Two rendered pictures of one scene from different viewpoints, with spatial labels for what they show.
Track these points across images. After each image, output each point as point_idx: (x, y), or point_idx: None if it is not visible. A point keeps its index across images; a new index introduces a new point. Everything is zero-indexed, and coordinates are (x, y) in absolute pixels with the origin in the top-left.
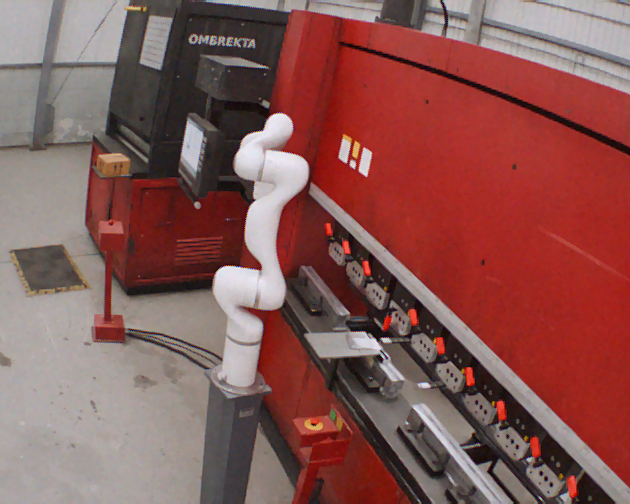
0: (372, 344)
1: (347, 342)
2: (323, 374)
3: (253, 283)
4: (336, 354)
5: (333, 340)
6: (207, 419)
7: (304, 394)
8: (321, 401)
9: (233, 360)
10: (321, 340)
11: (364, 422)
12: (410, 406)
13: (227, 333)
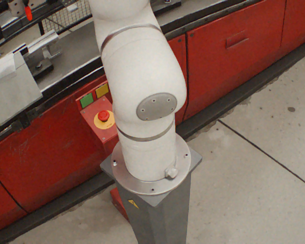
0: (4, 61)
1: (5, 81)
2: (8, 133)
3: (159, 34)
4: (31, 83)
5: (4, 94)
6: (167, 221)
7: (4, 175)
8: (25, 144)
9: (175, 137)
10: (7, 104)
11: (91, 70)
12: (69, 34)
13: (162, 131)
